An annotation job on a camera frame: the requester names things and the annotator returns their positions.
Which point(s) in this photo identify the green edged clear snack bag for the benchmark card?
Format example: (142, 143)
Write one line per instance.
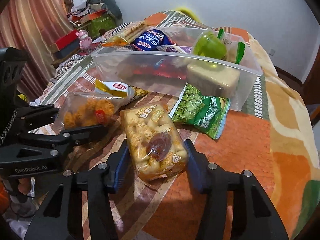
(235, 46)

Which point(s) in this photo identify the date biscuit clear pack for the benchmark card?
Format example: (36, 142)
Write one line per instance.
(156, 148)

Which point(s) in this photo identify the red orange snack packet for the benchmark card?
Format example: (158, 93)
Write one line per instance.
(161, 68)

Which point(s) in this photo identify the green jelly cup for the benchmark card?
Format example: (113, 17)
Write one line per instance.
(208, 45)

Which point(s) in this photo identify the orange cracker pack with barcode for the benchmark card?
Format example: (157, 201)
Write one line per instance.
(126, 33)

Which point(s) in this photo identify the beige square cake block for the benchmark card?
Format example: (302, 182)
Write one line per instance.
(213, 79)

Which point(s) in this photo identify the blue red snack packet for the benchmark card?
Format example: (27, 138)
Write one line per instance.
(150, 40)

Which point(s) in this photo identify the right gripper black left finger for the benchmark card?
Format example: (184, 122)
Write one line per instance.
(60, 214)

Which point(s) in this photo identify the striped brown curtain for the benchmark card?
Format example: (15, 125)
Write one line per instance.
(34, 25)

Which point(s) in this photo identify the clear plastic storage bin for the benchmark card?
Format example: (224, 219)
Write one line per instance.
(117, 64)

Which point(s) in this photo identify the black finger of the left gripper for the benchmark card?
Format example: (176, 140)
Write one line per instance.
(33, 117)
(67, 138)

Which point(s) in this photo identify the person left hand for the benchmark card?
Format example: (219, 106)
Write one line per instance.
(18, 190)

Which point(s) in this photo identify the yellow white snack packet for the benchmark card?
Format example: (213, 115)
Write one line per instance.
(120, 90)

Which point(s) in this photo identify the pink plush toy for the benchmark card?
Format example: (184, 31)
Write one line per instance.
(85, 40)

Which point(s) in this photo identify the red flat box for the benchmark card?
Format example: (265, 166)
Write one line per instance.
(63, 41)

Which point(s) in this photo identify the yellow pillow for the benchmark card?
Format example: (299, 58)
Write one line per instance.
(186, 11)

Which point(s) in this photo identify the dark green cushion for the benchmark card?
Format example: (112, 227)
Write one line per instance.
(110, 5)

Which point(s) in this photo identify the purple coconut roll snack pack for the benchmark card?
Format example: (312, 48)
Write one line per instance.
(175, 49)

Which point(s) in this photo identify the green peas snack bag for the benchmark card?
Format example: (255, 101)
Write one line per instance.
(206, 113)

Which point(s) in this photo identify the fried balls clear snack bag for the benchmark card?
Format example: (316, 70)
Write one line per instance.
(86, 109)

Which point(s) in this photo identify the green gift box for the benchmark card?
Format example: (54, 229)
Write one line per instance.
(100, 25)

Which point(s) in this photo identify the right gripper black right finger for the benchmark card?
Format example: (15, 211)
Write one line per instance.
(254, 215)

